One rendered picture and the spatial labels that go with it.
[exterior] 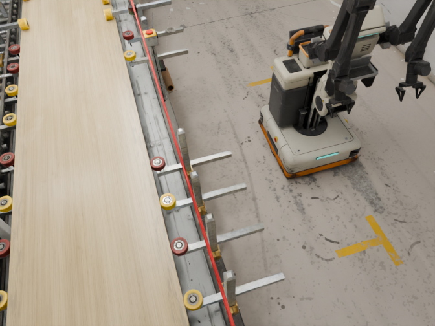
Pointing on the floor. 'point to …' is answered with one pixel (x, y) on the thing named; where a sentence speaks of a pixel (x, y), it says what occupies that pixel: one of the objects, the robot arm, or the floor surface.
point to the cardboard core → (167, 80)
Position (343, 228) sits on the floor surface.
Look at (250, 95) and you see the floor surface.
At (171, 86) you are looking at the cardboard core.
